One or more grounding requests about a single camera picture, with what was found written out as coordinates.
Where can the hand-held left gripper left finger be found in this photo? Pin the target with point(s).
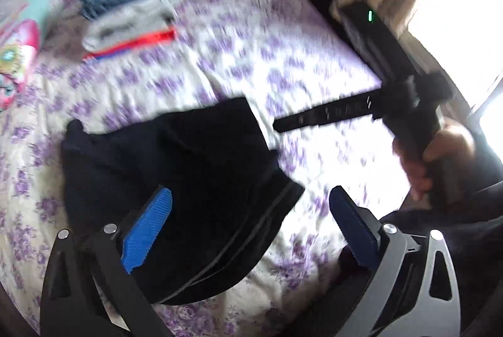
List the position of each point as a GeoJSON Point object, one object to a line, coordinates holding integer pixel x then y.
{"type": "Point", "coordinates": [147, 229]}

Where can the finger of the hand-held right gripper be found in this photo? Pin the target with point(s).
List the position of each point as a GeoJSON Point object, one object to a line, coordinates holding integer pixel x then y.
{"type": "Point", "coordinates": [326, 114]}

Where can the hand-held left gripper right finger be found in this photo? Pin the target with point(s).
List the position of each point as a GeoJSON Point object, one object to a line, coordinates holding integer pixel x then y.
{"type": "Point", "coordinates": [353, 227]}

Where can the navy blue pants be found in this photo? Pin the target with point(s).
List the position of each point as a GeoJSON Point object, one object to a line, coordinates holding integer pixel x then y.
{"type": "Point", "coordinates": [177, 164]}

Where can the folded grey pants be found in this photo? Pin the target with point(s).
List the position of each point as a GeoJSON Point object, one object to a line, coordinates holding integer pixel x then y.
{"type": "Point", "coordinates": [125, 22]}

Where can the person's right hand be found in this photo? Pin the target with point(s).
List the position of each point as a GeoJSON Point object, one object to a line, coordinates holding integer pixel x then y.
{"type": "Point", "coordinates": [448, 144]}

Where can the bright window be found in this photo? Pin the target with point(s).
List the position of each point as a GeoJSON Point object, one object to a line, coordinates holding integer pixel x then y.
{"type": "Point", "coordinates": [463, 14]}

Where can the purple floral bed sheet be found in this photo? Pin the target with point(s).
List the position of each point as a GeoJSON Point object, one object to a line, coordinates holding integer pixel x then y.
{"type": "Point", "coordinates": [255, 46]}

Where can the person's dark clothing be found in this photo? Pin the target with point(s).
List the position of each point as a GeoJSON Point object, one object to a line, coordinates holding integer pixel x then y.
{"type": "Point", "coordinates": [475, 215]}

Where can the folded red shorts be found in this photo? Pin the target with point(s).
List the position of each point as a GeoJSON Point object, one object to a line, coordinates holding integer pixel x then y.
{"type": "Point", "coordinates": [137, 42]}

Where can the folded floral blanket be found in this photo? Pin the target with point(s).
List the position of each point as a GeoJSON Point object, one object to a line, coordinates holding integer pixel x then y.
{"type": "Point", "coordinates": [23, 46]}

